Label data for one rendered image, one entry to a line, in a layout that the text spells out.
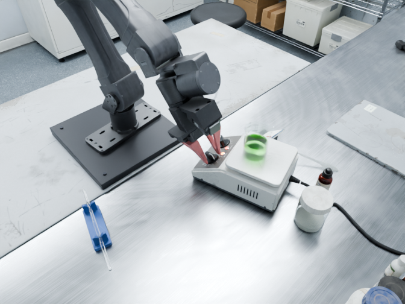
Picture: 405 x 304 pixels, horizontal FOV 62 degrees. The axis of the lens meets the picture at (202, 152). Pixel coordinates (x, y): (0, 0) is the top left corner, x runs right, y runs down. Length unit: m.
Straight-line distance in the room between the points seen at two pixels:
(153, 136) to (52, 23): 2.24
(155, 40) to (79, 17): 0.19
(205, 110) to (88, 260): 0.35
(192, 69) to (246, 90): 0.47
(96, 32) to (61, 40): 2.31
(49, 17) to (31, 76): 0.49
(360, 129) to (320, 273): 0.43
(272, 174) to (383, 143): 0.36
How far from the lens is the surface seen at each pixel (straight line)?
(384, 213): 0.81
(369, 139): 0.94
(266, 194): 0.68
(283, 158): 0.71
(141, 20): 0.64
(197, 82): 0.58
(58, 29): 3.03
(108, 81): 0.76
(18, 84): 3.02
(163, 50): 0.63
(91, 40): 0.75
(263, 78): 1.10
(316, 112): 0.99
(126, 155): 0.81
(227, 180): 0.70
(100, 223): 0.72
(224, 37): 1.32
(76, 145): 0.87
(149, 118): 0.89
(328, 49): 2.92
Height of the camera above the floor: 1.49
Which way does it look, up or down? 45 degrees down
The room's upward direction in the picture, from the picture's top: straight up
